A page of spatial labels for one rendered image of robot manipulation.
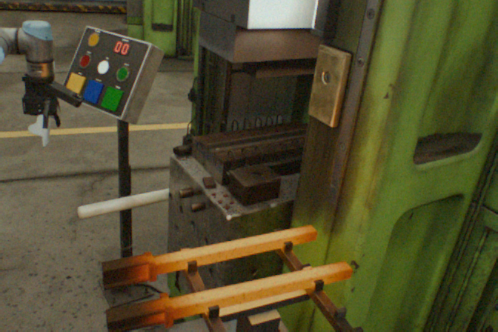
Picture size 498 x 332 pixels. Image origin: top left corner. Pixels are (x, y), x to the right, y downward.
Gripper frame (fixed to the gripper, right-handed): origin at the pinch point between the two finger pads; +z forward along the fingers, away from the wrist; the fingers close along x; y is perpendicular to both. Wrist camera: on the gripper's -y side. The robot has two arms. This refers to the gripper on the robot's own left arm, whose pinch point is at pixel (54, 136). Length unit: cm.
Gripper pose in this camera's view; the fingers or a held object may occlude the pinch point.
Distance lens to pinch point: 151.5
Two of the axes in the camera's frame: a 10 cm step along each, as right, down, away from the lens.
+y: -9.9, -0.5, -1.3
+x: 1.0, 4.3, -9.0
